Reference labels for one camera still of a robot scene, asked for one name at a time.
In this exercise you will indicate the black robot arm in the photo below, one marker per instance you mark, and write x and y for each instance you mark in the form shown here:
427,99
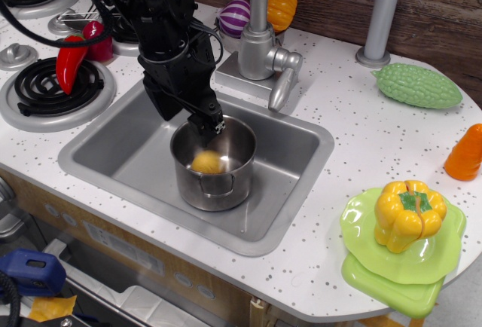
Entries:
176,54

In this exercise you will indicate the silver toy faucet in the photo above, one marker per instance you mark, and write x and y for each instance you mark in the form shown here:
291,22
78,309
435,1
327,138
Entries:
259,67

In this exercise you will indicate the yellow toy bell pepper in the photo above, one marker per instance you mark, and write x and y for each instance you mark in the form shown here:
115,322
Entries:
405,212

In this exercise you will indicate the orange toy pumpkin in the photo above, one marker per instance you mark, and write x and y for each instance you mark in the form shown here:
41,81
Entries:
280,13

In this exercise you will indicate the light green toy plate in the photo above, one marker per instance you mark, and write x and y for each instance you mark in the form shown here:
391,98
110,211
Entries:
426,261

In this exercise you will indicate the green toy bitter gourd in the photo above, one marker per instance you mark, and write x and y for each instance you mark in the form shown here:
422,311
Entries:
417,86

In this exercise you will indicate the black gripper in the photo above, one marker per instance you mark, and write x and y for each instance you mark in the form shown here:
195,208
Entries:
183,82

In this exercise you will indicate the orange toy carrot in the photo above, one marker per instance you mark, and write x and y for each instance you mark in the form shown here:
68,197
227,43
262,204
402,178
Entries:
463,162

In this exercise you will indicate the middle stove burner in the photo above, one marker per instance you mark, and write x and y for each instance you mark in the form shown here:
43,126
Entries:
124,38

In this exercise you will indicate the yellow tape piece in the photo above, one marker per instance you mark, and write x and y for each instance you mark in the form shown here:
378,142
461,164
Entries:
48,308

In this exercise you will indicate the front left stove burner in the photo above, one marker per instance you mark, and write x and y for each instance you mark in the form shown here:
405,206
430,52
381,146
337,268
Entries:
32,100

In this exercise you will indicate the yellow toy corn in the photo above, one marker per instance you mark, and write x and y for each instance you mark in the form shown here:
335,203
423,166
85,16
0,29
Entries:
208,162

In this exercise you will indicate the grey toy sink basin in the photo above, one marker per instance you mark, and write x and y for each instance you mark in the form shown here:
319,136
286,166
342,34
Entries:
126,151

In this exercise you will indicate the red toy chili pepper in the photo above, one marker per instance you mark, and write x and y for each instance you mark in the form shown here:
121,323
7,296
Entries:
68,62

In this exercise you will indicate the stainless steel pot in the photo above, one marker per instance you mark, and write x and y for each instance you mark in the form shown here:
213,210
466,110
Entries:
215,192

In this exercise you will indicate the silver stove knob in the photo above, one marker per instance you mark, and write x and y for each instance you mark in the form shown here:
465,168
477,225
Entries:
17,56

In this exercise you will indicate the dark red toy pepper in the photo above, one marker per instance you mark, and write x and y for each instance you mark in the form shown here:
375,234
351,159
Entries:
101,51

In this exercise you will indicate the purple white striped toy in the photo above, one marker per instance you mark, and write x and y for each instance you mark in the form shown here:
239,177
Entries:
233,17

